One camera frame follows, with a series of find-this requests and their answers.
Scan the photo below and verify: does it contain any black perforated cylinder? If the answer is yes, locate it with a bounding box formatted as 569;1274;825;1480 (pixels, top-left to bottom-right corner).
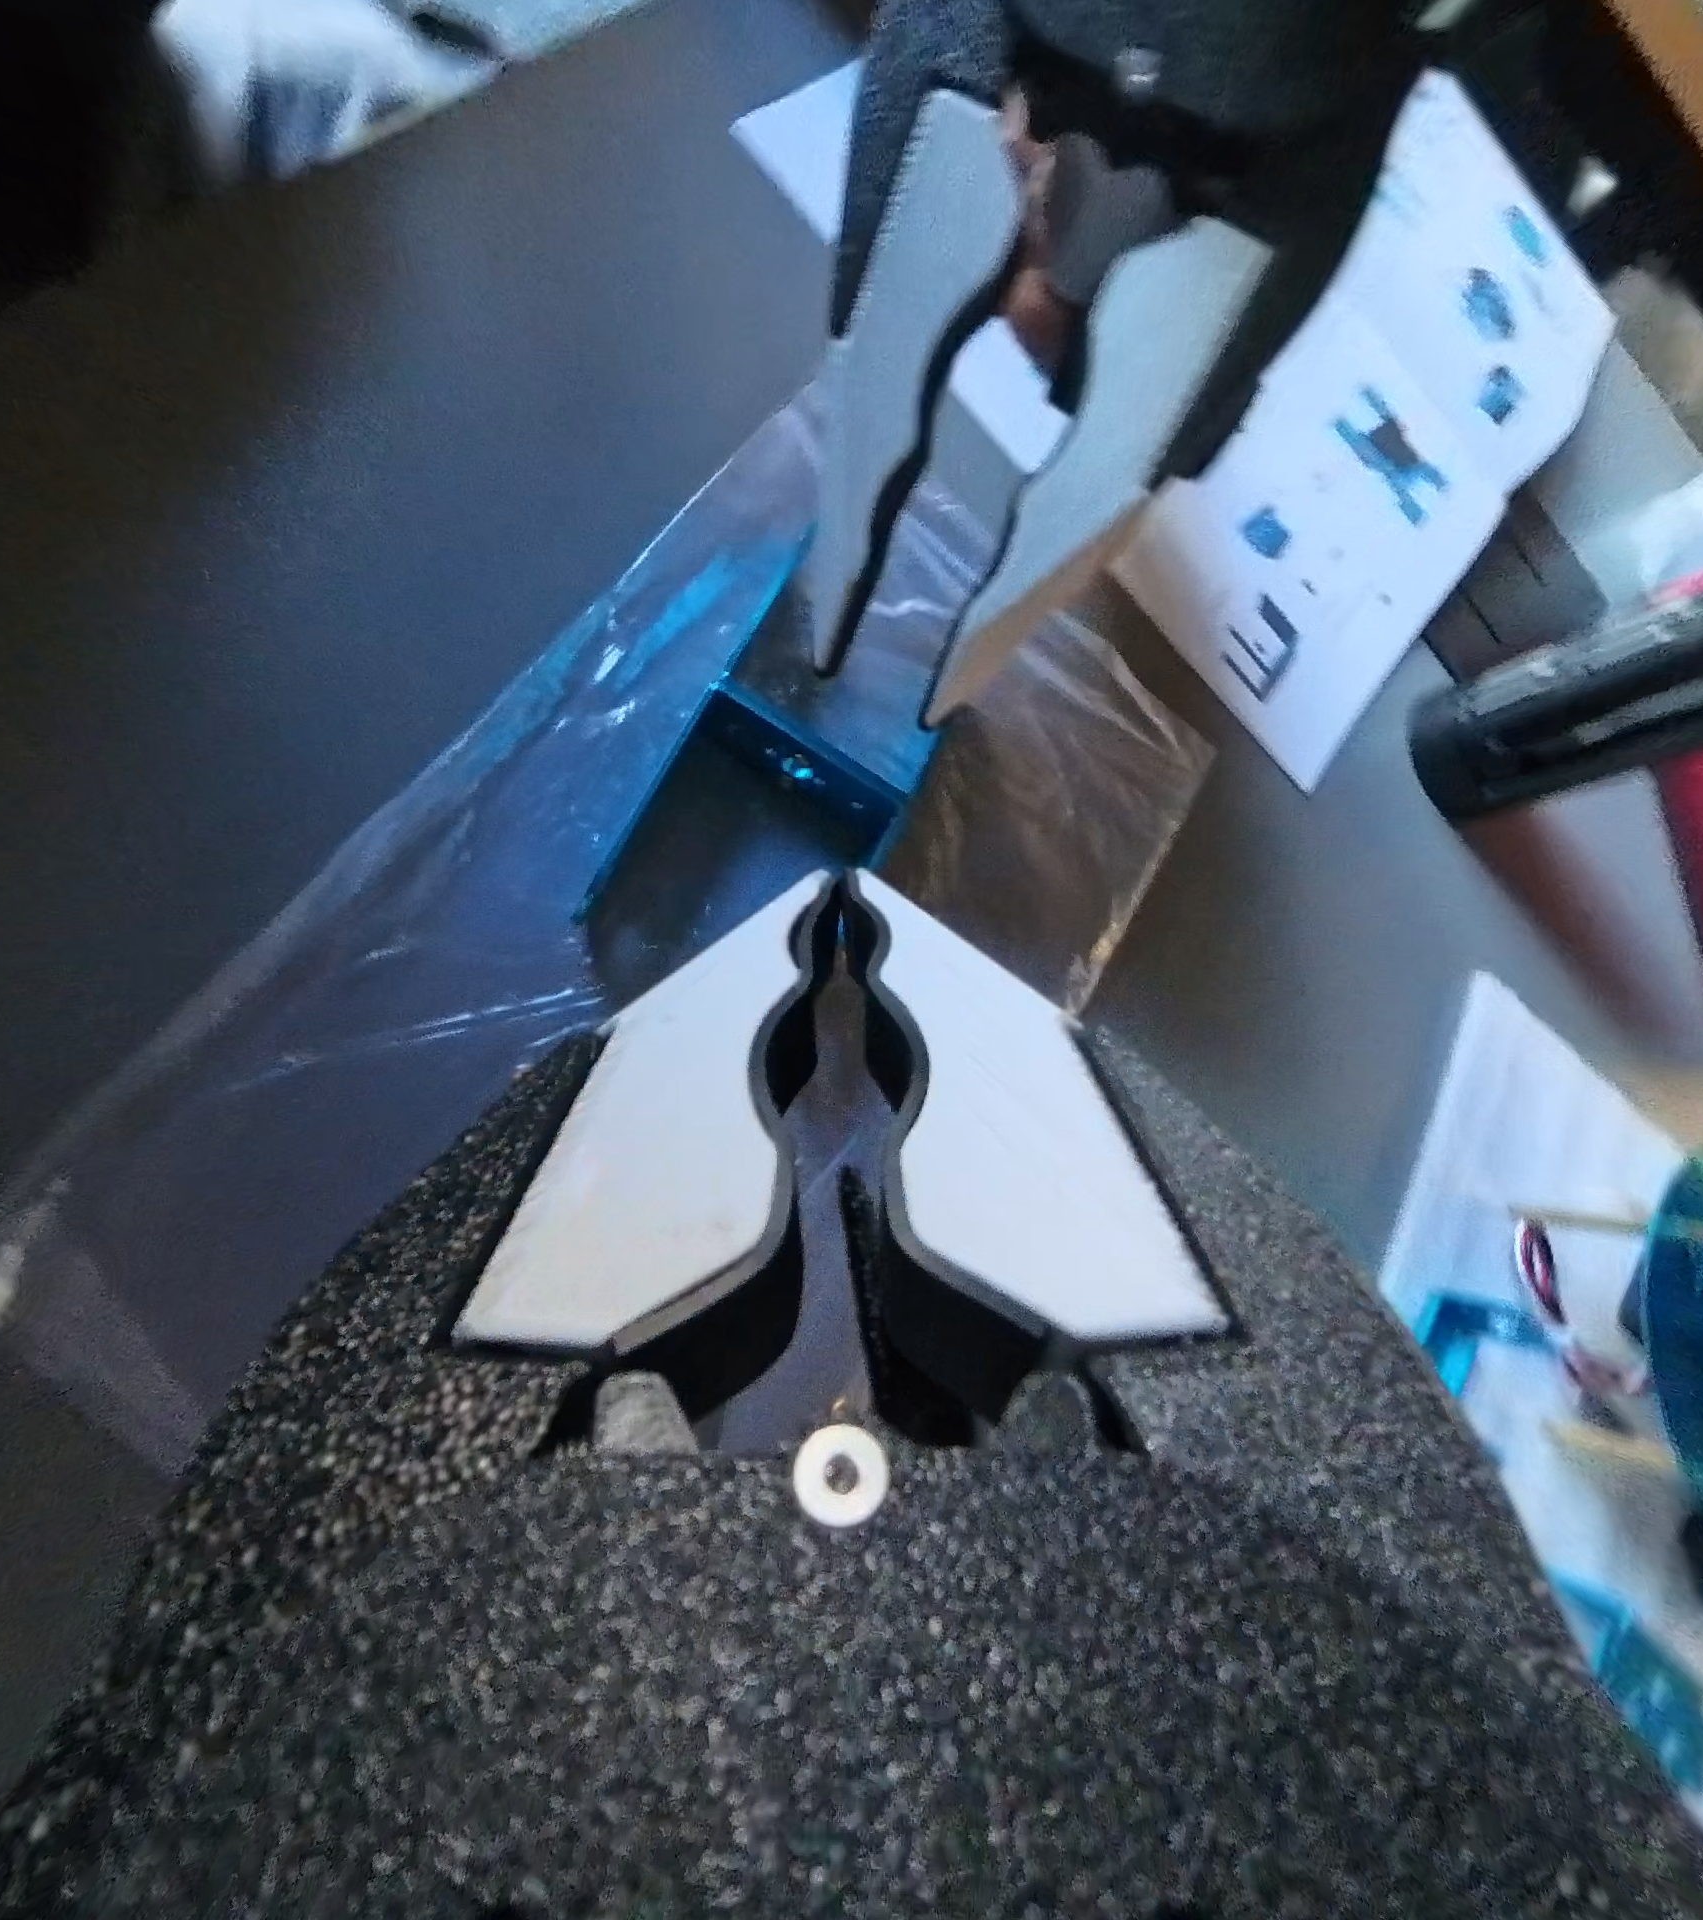
1405;592;1703;825

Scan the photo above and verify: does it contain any clear plastic bag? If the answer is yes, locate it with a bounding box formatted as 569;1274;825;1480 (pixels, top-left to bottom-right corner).
0;404;1219;1488

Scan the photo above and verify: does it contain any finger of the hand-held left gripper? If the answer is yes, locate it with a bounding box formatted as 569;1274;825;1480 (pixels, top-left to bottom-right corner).
919;217;1275;727
803;87;1021;681

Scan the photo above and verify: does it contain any grey desk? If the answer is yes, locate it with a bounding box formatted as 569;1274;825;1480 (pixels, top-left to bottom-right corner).
0;0;1703;1920

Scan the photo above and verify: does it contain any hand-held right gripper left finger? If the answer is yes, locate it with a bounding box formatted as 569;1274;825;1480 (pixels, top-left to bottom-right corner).
449;870;843;1350

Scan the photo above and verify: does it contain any small blue U bracket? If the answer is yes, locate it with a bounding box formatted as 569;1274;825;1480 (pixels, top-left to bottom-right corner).
1409;1287;1543;1395

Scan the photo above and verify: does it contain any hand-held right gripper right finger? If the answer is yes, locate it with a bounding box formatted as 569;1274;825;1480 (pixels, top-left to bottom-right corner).
847;870;1233;1352

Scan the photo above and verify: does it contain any blue perforated bracket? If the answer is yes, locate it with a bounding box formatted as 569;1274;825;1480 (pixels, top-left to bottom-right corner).
1547;1582;1703;1795

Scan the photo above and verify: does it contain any white instruction booklet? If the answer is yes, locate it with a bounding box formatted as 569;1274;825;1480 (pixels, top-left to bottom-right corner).
731;60;1617;798

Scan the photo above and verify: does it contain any white foam sheet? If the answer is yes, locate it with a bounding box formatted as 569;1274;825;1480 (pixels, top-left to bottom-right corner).
1375;972;1703;1920

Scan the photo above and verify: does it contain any dark brown flat box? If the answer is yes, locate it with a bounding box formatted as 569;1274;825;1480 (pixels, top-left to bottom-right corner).
1421;486;1595;685

